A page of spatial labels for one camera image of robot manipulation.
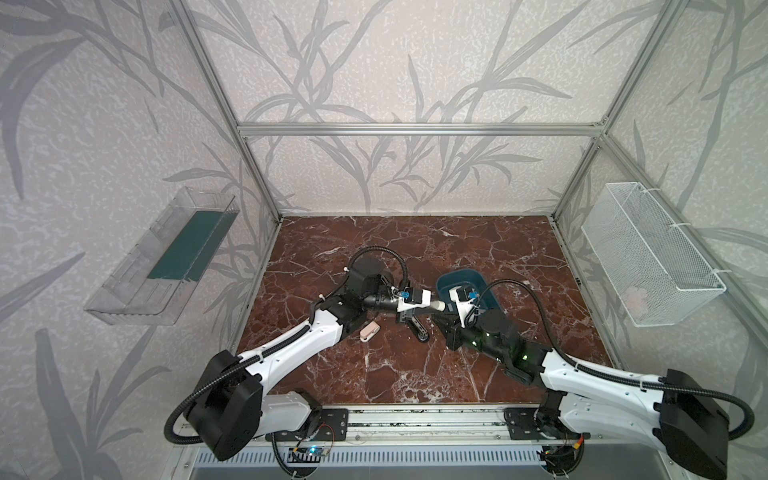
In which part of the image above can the teal plastic tray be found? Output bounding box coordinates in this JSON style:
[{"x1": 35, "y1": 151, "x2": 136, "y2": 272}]
[{"x1": 436, "y1": 268, "x2": 487, "y2": 312}]

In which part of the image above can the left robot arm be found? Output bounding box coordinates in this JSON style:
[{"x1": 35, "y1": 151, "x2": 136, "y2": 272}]
[{"x1": 164, "y1": 259, "x2": 431, "y2": 461}]

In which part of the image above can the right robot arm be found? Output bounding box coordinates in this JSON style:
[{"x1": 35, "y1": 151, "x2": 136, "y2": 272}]
[{"x1": 431, "y1": 310, "x2": 729, "y2": 479}]

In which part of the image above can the pink object in basket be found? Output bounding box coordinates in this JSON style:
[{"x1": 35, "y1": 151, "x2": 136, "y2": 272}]
[{"x1": 622, "y1": 286, "x2": 649, "y2": 318}]

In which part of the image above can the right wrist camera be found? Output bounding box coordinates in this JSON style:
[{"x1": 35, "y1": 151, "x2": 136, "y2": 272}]
[{"x1": 449, "y1": 284, "x2": 478, "y2": 328}]

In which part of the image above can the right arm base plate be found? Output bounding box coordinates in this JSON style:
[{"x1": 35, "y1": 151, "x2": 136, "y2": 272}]
[{"x1": 503, "y1": 407, "x2": 559, "y2": 441}]

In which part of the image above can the aluminium mounting rail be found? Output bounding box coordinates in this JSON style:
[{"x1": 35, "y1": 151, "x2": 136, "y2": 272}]
[{"x1": 173, "y1": 403, "x2": 673, "y2": 448}]

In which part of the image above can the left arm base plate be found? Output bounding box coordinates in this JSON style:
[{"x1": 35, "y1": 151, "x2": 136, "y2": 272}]
[{"x1": 275, "y1": 408, "x2": 350, "y2": 442}]

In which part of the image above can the white wire mesh basket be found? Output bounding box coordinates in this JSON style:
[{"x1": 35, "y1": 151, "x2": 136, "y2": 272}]
[{"x1": 582, "y1": 182, "x2": 727, "y2": 328}]

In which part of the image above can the clear plastic wall bin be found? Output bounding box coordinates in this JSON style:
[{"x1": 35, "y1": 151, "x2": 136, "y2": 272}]
[{"x1": 84, "y1": 187, "x2": 240, "y2": 326}]

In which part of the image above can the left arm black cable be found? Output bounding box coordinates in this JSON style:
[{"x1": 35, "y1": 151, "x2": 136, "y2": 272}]
[{"x1": 163, "y1": 245, "x2": 410, "y2": 446}]

